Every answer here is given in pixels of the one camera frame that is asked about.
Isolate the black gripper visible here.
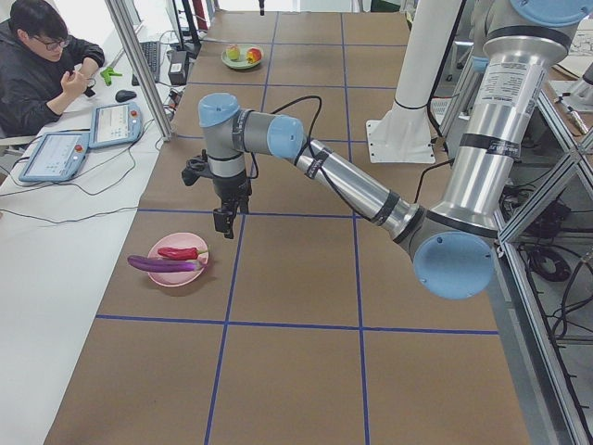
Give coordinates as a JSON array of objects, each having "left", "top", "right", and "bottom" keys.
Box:
[{"left": 181, "top": 148, "right": 252, "bottom": 239}]

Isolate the pink yellow peach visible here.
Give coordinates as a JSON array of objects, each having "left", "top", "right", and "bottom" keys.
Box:
[{"left": 225, "top": 44, "right": 241, "bottom": 62}]

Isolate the red chili pepper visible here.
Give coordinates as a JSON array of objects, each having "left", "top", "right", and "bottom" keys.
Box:
[{"left": 157, "top": 247, "right": 208, "bottom": 261}]

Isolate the purple eggplant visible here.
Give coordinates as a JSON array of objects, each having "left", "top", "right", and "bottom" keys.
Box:
[{"left": 127, "top": 255, "right": 204, "bottom": 273}]

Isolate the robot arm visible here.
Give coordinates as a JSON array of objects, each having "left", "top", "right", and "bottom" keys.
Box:
[{"left": 182, "top": 1, "right": 592, "bottom": 299}]

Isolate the pink plate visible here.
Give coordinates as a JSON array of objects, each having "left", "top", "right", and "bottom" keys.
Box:
[{"left": 147, "top": 233, "right": 209, "bottom": 287}]

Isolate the green plate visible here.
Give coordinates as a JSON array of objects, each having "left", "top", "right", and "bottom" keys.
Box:
[{"left": 221, "top": 44, "right": 264, "bottom": 70}]

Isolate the black keyboard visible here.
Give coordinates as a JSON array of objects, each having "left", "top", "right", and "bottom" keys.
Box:
[{"left": 133, "top": 41, "right": 161, "bottom": 83}]

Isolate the far blue teach pendant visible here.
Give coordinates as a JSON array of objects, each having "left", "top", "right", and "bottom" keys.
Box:
[{"left": 89, "top": 101, "right": 143, "bottom": 149}]

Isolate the blue teach pendant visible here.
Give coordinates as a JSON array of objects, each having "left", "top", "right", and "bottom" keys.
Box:
[
  {"left": 89, "top": 101, "right": 143, "bottom": 149},
  {"left": 19, "top": 132, "right": 90, "bottom": 183}
]

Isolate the black computer mouse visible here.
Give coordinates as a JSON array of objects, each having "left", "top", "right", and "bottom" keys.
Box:
[{"left": 115, "top": 90, "right": 137, "bottom": 103}]

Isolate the near blue teach pendant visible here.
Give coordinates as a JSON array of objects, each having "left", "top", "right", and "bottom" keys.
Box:
[{"left": 19, "top": 132, "right": 90, "bottom": 183}]

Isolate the seated person in black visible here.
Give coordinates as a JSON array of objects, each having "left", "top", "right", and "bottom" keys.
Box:
[{"left": 1, "top": 0, "right": 105, "bottom": 137}]

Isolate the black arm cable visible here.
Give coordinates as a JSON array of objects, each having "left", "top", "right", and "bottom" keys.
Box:
[{"left": 249, "top": 95, "right": 362, "bottom": 219}]

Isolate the aluminium frame post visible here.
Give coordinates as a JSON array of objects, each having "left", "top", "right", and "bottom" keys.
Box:
[{"left": 105, "top": 0, "right": 172, "bottom": 142}]

